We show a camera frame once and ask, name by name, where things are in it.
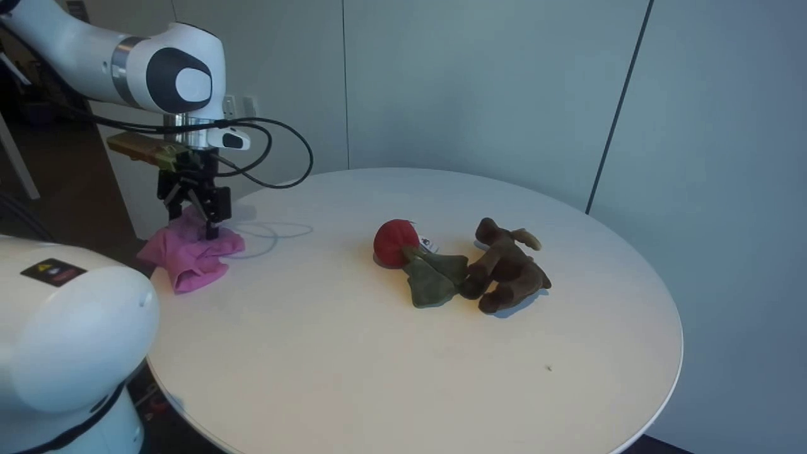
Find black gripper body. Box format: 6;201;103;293
156;149;228;201

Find pink shirt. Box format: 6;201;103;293
135;212;250;295

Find red turnip plush toy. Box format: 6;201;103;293
371;216;471;310

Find brown moose plush toy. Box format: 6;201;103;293
456;213;554;318

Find slanted white furniture leg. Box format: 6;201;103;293
0;110;42;201

